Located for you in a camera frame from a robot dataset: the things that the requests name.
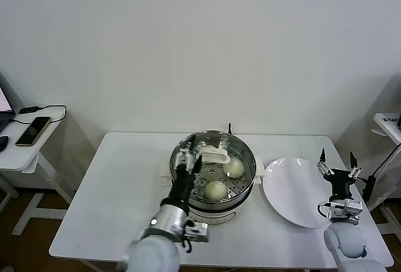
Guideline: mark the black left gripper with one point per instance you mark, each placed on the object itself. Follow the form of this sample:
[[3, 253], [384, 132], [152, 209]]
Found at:
[[183, 187]]

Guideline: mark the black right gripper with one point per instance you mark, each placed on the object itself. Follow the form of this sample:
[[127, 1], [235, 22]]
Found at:
[[340, 179]]

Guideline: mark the white steamed baozi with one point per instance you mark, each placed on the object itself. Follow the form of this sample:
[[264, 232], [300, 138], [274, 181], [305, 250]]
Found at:
[[234, 168], [215, 190]]

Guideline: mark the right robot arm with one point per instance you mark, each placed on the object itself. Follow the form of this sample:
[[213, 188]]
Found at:
[[344, 240]]

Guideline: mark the stainless steel steamer basket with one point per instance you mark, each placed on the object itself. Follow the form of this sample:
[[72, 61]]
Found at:
[[238, 187]]

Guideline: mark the steel steamer pot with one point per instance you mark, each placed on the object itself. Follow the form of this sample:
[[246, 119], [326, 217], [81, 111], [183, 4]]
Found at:
[[219, 218]]

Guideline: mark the white round plate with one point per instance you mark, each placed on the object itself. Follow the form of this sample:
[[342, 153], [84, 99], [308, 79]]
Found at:
[[291, 190]]

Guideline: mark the smartphone with gold edge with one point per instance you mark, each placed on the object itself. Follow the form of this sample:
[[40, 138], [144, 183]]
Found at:
[[33, 131]]

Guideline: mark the black power adapter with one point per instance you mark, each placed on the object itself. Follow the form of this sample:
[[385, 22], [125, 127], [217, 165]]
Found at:
[[29, 109]]

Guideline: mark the white side table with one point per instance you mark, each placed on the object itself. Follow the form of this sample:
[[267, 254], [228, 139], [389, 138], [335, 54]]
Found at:
[[18, 156]]

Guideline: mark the black computer mouse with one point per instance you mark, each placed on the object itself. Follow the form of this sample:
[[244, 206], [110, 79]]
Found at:
[[3, 143]]

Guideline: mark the black laptop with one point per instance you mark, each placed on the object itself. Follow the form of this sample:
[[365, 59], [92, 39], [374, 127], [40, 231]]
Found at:
[[3, 99]]

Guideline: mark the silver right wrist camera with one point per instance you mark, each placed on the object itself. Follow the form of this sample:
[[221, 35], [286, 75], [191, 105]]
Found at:
[[346, 208]]

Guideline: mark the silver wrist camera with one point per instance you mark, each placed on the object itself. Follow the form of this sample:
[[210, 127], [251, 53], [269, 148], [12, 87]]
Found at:
[[197, 231], [346, 208]]

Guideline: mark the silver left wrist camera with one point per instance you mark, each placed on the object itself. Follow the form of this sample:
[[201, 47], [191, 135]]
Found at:
[[197, 231]]

